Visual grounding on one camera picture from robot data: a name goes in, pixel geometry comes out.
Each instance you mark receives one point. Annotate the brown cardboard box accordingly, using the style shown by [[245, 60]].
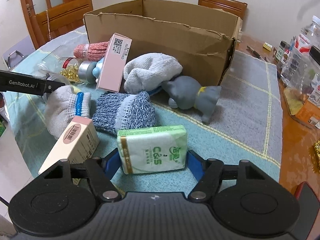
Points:
[[175, 42]]

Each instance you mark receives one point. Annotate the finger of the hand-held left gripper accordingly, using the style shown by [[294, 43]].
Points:
[[53, 86]]

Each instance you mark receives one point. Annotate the clear jar with black lid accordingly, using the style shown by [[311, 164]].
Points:
[[302, 80]]

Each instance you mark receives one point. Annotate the gold ornament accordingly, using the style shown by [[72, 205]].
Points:
[[317, 155]]

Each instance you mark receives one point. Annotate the pink knit sock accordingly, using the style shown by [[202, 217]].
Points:
[[90, 50]]

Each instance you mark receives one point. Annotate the small yellow packet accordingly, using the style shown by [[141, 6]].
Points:
[[267, 45]]

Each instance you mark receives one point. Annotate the water bottle with red label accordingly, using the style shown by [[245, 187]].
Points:
[[307, 37]]

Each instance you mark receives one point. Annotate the white sock with blue stripes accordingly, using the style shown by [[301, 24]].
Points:
[[60, 107]]

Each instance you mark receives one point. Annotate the wooden chair with slats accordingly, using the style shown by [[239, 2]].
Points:
[[65, 17]]

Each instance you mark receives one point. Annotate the red-edged black phone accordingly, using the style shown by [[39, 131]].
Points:
[[308, 202]]

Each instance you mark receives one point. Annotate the cream carton box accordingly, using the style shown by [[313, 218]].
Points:
[[75, 140]]

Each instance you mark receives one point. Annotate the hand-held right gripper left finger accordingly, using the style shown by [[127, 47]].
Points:
[[112, 167]]

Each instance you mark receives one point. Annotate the small green label bottle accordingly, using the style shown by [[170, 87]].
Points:
[[281, 51]]

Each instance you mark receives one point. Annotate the clear plastic jar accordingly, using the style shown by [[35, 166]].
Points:
[[53, 55]]

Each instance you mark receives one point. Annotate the orange carton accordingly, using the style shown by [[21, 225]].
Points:
[[308, 112]]

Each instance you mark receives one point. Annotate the pink carton box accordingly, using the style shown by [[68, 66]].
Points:
[[112, 67]]

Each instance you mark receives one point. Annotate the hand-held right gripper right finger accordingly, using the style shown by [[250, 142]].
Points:
[[193, 166]]

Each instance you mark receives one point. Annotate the plaid blanket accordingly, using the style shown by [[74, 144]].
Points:
[[237, 105]]

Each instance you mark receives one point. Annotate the grey cat toy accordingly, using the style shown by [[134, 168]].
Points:
[[190, 92]]

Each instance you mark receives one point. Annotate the green tissue pack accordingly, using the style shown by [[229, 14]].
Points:
[[150, 150]]

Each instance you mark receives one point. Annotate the yellow capsule bottle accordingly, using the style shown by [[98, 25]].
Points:
[[86, 70]]

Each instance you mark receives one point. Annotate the dark pen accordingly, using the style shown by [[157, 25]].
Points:
[[253, 52]]

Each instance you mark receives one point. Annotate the blue knit sock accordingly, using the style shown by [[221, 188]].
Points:
[[125, 115]]

